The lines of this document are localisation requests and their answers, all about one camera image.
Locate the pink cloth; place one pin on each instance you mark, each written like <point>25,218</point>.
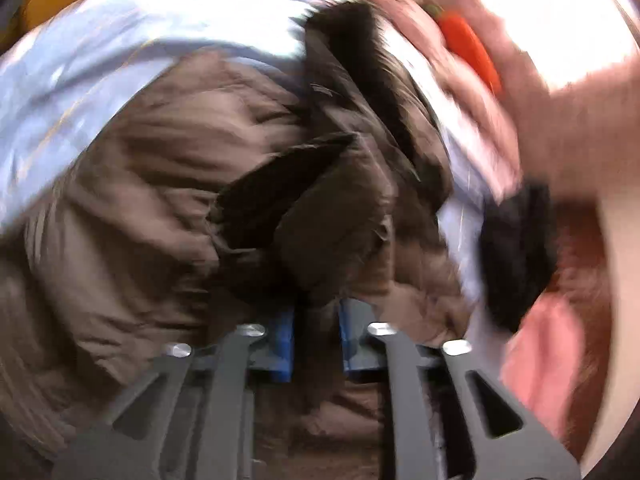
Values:
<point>542,355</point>

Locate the light blue bed sheet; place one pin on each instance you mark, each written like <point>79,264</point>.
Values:
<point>165,25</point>

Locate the reddish brown fuzzy cloth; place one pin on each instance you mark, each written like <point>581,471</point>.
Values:
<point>585,260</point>

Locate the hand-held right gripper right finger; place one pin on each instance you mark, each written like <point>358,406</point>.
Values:
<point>351,342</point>

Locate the pink carrot-print blanket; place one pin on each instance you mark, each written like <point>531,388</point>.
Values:
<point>575,130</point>

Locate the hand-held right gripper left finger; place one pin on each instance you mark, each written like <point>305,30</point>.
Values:
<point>281,347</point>

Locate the black fuzzy cloth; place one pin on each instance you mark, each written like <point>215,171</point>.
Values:
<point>517,255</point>

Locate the brown padded jacket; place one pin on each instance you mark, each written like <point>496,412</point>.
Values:
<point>150,220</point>

